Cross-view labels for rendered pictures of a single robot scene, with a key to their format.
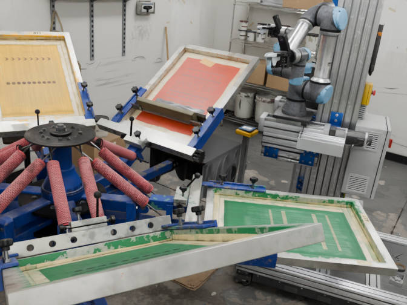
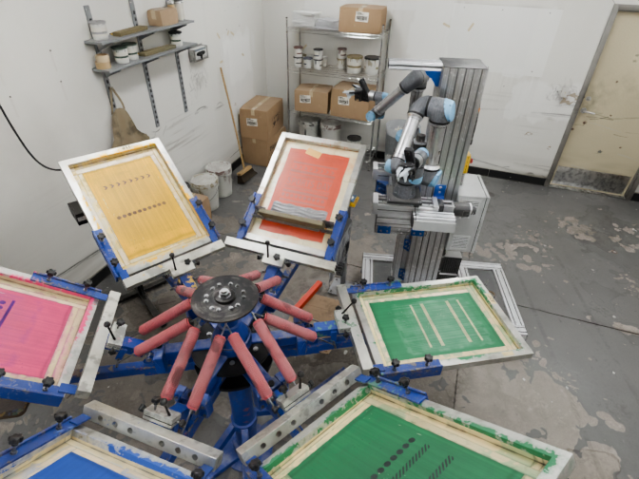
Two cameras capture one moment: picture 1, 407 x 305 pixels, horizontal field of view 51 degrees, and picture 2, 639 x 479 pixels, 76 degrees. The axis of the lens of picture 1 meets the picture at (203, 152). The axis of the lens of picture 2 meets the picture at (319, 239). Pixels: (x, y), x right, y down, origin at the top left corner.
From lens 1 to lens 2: 0.87 m
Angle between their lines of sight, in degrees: 17
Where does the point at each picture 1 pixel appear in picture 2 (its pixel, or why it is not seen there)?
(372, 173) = (473, 232)
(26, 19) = (84, 105)
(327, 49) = (438, 140)
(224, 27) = (275, 51)
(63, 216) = (265, 391)
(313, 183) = (419, 244)
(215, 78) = (327, 172)
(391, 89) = not seen: hidden behind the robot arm
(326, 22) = (437, 116)
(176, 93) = (292, 194)
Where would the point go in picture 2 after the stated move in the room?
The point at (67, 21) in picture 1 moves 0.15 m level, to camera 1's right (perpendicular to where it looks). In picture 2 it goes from (125, 93) to (143, 92)
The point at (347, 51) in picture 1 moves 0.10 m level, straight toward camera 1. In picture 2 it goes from (450, 131) to (453, 137)
